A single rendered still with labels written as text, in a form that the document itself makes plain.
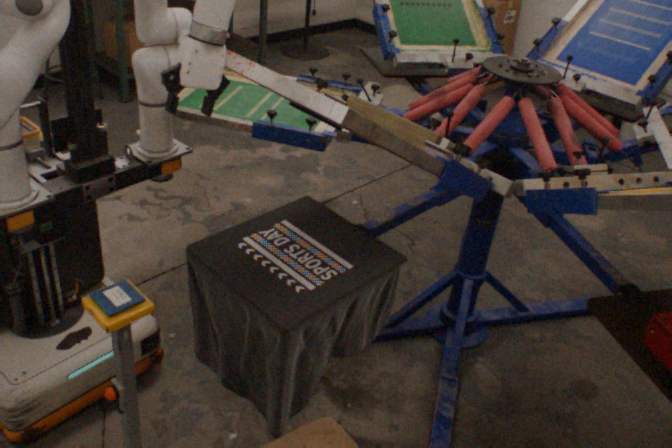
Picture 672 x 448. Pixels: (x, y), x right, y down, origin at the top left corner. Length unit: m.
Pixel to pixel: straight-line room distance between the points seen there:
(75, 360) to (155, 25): 1.30
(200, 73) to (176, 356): 1.75
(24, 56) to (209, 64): 0.45
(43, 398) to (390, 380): 1.36
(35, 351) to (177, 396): 0.57
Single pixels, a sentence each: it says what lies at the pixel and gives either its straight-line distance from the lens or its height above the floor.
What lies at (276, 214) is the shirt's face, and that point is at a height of 0.95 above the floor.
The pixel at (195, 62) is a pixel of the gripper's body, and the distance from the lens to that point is 1.32.
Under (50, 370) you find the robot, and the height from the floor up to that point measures 0.28.
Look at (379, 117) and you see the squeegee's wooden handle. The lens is 1.92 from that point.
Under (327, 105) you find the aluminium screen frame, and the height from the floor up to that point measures 1.55.
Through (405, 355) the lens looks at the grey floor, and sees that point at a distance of 2.94.
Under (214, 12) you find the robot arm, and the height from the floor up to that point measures 1.70.
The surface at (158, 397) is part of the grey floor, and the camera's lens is 2.73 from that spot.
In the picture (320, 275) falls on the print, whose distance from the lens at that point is 1.76.
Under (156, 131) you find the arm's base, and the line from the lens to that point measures 1.91.
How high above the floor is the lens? 2.04
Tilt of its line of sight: 30 degrees down
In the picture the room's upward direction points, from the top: 6 degrees clockwise
